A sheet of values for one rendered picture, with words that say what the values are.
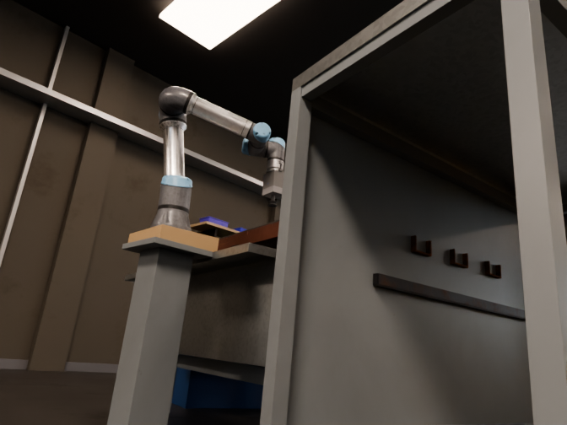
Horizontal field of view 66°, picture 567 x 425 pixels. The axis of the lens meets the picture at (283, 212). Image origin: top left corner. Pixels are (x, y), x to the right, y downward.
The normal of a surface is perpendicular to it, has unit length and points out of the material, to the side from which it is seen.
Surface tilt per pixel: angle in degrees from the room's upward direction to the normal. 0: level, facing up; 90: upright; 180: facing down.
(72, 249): 90
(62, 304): 90
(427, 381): 90
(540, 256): 90
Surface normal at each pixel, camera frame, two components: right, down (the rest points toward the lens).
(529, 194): -0.80, -0.25
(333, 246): 0.59, -0.19
